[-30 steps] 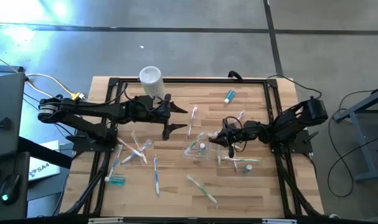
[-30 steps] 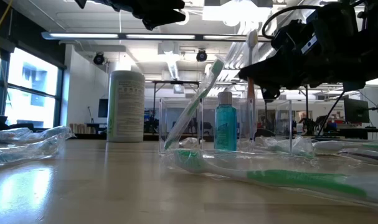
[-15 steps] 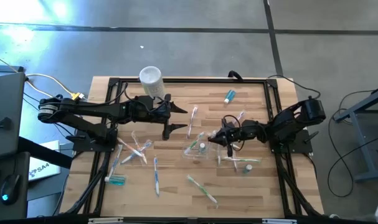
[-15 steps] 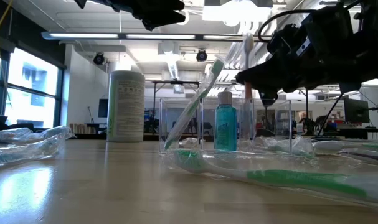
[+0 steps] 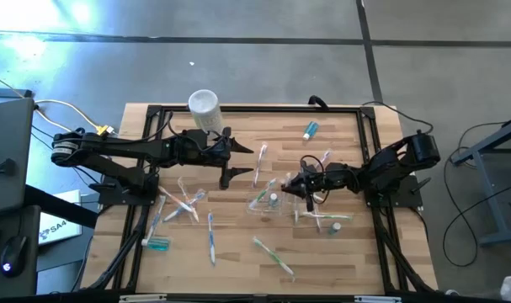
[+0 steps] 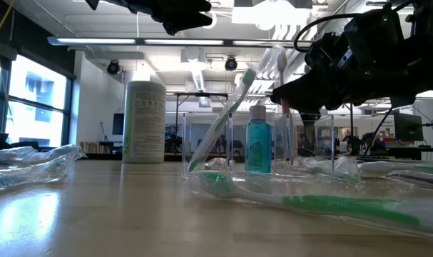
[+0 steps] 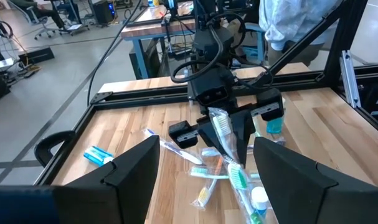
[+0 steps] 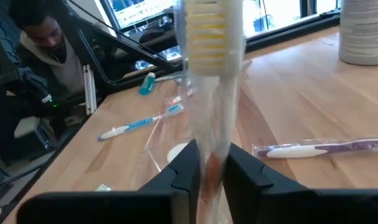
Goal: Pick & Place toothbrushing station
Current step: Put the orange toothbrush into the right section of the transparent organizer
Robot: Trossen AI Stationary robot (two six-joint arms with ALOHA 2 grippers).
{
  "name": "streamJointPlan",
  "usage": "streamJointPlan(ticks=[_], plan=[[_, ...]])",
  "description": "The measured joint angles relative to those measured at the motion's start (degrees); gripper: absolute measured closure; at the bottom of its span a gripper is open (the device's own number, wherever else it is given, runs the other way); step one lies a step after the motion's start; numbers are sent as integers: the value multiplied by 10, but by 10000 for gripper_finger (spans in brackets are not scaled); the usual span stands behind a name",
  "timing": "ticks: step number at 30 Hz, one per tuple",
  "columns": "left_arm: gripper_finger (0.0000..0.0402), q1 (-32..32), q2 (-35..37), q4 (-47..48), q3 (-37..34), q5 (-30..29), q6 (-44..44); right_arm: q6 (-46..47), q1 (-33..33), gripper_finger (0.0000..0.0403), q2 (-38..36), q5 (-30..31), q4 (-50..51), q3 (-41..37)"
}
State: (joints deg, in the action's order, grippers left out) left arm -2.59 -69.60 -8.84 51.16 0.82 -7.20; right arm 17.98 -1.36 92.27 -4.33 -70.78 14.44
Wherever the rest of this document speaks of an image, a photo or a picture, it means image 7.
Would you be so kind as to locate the black floor box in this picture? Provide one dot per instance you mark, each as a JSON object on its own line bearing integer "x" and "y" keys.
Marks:
{"x": 36, "y": 55}

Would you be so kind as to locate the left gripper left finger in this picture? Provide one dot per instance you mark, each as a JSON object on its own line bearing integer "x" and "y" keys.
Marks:
{"x": 120, "y": 186}

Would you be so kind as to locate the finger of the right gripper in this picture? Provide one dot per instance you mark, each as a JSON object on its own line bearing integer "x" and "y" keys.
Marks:
{"x": 244, "y": 133}
{"x": 207, "y": 132}

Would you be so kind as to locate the person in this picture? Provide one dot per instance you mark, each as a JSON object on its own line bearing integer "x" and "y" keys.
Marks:
{"x": 42, "y": 11}
{"x": 288, "y": 18}

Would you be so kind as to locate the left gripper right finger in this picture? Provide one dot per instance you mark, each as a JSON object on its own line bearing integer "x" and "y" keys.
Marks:
{"x": 300, "y": 193}

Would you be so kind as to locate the silver aluminium bracket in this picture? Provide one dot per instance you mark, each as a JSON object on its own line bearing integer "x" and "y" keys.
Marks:
{"x": 350, "y": 77}

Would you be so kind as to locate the light purple toothbrush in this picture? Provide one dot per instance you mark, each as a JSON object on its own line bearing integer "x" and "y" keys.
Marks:
{"x": 176, "y": 149}

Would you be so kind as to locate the black aluminium table frame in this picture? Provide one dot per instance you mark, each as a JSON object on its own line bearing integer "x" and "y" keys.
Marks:
{"x": 139, "y": 97}

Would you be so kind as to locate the black computer tower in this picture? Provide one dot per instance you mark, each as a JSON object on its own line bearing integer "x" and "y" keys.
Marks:
{"x": 103, "y": 11}

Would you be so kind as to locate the blue mouthwash bottle white cap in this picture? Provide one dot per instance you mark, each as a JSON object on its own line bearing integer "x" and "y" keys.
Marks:
{"x": 275, "y": 126}
{"x": 96, "y": 155}
{"x": 259, "y": 197}

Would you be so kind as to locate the orange toothbrush yellow head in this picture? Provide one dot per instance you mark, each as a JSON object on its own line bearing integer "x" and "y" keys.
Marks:
{"x": 207, "y": 189}

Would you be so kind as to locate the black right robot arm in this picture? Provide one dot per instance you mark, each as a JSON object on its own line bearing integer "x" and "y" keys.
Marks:
{"x": 213, "y": 40}

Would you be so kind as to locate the office chair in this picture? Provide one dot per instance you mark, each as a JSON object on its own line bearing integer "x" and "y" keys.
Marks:
{"x": 44, "y": 26}

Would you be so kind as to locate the green white toothbrush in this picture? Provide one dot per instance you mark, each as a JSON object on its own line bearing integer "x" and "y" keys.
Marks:
{"x": 238, "y": 180}
{"x": 221, "y": 126}
{"x": 207, "y": 174}

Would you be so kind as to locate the clear acrylic organizer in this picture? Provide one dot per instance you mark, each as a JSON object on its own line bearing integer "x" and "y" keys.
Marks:
{"x": 279, "y": 141}

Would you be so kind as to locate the blue steel frame table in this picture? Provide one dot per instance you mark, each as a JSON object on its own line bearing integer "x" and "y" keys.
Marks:
{"x": 151, "y": 29}

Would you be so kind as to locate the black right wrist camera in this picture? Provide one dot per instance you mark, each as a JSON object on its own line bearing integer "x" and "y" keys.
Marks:
{"x": 212, "y": 87}

